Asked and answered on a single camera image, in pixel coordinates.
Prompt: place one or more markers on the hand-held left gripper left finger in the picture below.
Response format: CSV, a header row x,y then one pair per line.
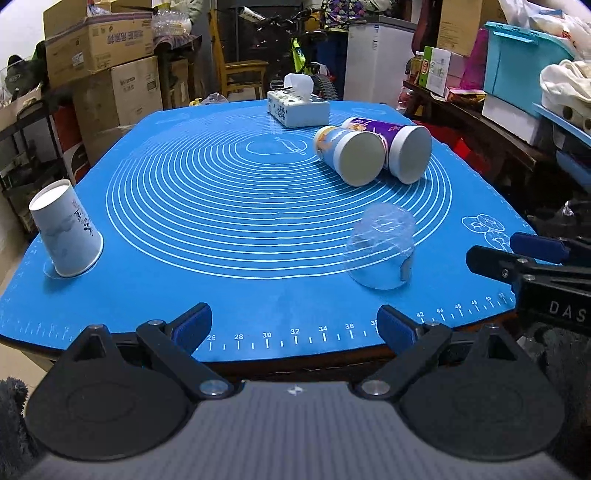
x,y
193,325

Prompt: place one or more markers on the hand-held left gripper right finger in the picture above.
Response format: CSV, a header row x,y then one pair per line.
x,y
396,328

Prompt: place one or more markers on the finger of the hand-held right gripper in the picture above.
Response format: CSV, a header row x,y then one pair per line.
x,y
496,263
539,247

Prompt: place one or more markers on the clear plastic cup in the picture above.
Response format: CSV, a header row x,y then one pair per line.
x,y
378,249

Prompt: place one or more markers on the purple print paper cup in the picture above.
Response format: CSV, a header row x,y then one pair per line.
x,y
408,154

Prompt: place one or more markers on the white paper cup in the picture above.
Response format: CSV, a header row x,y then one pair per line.
x,y
64,230

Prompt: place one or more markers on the yellow and blue paper cup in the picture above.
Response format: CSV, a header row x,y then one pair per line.
x,y
355,159

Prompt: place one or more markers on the crumpled clear plastic bag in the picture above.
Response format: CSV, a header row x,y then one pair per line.
x,y
565,217

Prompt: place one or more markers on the dark wooden side table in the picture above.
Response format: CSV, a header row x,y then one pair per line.
x,y
489,138

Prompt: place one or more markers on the blue silicone baking mat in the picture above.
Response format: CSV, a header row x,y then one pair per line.
x,y
277,230

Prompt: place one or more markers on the white foam box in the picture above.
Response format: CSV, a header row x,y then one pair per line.
x,y
512,120

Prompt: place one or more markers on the blue tray with paper rolls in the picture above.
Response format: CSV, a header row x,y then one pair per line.
x,y
570,120

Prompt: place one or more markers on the white cloth bundle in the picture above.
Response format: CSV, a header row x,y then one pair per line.
x,y
568,85

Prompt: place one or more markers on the red snack packet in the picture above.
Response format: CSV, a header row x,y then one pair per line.
x,y
466,95

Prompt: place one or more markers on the blue plastic storage bin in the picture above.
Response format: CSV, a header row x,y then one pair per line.
x,y
517,64

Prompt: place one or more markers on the pink bag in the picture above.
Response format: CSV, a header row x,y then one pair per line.
x,y
474,60

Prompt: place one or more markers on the green white carton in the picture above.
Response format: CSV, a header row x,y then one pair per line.
x,y
438,69

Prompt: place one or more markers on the dark fuzzy clothing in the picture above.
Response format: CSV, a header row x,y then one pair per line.
x,y
11,429

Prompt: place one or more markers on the drink bottle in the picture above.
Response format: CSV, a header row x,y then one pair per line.
x,y
416,69

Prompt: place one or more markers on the red white carton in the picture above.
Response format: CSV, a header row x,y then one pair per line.
x,y
71,147

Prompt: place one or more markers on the white plastic bags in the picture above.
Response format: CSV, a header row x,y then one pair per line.
x,y
549,23

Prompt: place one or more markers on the small clear plastic bag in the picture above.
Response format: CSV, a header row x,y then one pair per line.
x,y
215,98

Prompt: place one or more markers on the white chest freezer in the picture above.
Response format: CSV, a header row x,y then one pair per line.
x,y
378,60

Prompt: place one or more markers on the tall cardboard box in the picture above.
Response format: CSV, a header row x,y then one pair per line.
x,y
466,23

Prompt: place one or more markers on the white blue tissue box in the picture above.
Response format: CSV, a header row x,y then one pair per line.
x,y
300,110

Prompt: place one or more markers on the plain brown cardboard box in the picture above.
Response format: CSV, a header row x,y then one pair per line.
x,y
122,97

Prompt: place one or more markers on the black metal rack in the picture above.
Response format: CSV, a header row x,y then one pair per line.
x,y
27,138

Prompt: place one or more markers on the wooden chair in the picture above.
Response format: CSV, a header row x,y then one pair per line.
x,y
240,74

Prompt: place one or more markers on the white tissue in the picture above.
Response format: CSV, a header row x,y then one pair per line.
x,y
299,85

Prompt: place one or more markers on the bicycle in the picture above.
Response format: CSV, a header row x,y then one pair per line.
x,y
300,60

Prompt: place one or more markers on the floral cloth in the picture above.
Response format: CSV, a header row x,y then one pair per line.
x,y
346,14

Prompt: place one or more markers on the large printed cardboard box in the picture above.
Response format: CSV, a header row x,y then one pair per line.
x,y
92,44

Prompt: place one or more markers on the dark bag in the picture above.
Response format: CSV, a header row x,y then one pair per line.
x,y
23,76

